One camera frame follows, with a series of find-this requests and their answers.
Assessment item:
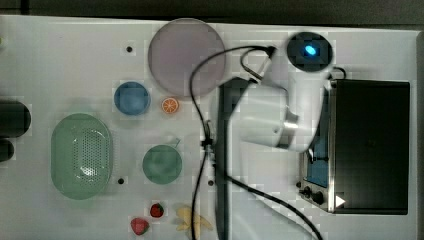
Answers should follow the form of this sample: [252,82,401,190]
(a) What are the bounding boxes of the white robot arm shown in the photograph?
[213,32,334,240]

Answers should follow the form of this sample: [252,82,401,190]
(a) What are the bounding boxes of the green oval strainer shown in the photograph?
[51,113,112,200]

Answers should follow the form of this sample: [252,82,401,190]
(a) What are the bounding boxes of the orange slice toy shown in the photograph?
[161,97,180,114]

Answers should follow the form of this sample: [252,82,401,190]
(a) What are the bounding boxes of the green cup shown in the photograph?
[140,138,183,185]

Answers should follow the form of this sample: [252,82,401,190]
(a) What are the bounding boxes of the grey round plate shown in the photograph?
[148,18,225,97]

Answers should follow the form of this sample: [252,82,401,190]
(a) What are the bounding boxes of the blue bowl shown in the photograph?
[114,82,151,116]

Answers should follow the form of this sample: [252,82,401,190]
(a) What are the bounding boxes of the yellow plush banana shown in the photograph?
[176,206,213,240]

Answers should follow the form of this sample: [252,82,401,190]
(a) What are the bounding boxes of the dark red plush strawberry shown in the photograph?
[150,203,165,218]

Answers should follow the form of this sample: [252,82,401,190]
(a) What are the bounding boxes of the pink plush strawberry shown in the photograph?
[130,218,150,236]

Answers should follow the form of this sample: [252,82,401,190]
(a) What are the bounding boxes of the black toaster oven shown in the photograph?
[297,79,410,215]

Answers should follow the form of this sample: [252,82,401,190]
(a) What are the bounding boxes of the large black cylinder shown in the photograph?
[0,100,31,138]

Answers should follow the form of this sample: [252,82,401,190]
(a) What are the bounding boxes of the small black cylinder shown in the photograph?
[0,139,14,162]

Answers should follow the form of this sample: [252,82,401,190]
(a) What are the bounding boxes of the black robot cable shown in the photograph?
[189,45,324,240]

